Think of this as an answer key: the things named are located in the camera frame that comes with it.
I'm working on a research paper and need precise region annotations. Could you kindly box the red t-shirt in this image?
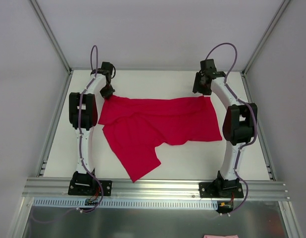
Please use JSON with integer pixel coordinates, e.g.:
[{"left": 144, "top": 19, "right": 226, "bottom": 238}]
[{"left": 98, "top": 96, "right": 222, "bottom": 182}]

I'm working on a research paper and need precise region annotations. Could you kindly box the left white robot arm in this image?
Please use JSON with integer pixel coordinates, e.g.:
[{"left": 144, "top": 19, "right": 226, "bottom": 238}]
[{"left": 69, "top": 69, "right": 115, "bottom": 175}]

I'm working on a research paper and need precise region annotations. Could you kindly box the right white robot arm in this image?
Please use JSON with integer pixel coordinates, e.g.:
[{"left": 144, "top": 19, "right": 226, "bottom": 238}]
[{"left": 193, "top": 71, "right": 257, "bottom": 197}]

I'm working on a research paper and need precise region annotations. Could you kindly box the pink folded cloth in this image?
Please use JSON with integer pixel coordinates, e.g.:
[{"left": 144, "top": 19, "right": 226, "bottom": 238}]
[{"left": 203, "top": 235, "right": 239, "bottom": 238}]

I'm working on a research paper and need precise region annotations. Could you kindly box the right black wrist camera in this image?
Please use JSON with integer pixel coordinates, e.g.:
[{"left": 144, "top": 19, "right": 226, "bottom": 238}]
[{"left": 200, "top": 59, "right": 217, "bottom": 75}]

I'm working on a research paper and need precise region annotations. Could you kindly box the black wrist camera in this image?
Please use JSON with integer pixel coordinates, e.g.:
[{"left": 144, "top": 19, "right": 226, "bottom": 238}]
[
  {"left": 101, "top": 61, "right": 116, "bottom": 78},
  {"left": 200, "top": 59, "right": 217, "bottom": 75}
]

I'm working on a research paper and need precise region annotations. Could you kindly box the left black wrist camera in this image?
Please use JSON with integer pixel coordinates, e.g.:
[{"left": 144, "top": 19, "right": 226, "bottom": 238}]
[{"left": 101, "top": 61, "right": 116, "bottom": 78}]

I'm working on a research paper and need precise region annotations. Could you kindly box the left aluminium frame post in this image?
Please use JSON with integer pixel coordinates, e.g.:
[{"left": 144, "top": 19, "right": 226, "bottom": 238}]
[{"left": 28, "top": 0, "right": 72, "bottom": 74}]

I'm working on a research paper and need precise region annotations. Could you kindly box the aluminium frame post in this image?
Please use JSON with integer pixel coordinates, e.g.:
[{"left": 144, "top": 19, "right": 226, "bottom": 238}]
[
  {"left": 242, "top": 0, "right": 292, "bottom": 75},
  {"left": 28, "top": 0, "right": 72, "bottom": 74}
]

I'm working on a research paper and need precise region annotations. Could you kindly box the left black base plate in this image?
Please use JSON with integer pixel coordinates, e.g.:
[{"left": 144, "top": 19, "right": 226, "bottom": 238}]
[{"left": 67, "top": 180, "right": 112, "bottom": 196}]

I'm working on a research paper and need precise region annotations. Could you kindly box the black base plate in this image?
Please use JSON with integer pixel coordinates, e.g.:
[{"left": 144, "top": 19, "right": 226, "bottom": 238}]
[
  {"left": 199, "top": 182, "right": 244, "bottom": 198},
  {"left": 67, "top": 180, "right": 112, "bottom": 196}
]

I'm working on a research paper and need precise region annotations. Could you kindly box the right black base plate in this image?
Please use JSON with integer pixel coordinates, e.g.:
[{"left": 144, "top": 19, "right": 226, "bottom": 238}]
[{"left": 199, "top": 182, "right": 244, "bottom": 198}]

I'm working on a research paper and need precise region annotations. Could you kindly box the right aluminium frame post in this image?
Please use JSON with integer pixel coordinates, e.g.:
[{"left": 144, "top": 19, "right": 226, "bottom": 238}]
[{"left": 242, "top": 0, "right": 292, "bottom": 75}]

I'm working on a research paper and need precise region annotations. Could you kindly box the slotted cable duct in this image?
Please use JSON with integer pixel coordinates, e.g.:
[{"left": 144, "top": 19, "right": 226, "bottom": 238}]
[{"left": 32, "top": 197, "right": 218, "bottom": 211}]

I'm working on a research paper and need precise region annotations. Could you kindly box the aluminium front rail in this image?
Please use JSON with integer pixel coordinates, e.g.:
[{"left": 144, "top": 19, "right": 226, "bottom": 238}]
[{"left": 21, "top": 177, "right": 291, "bottom": 201}]

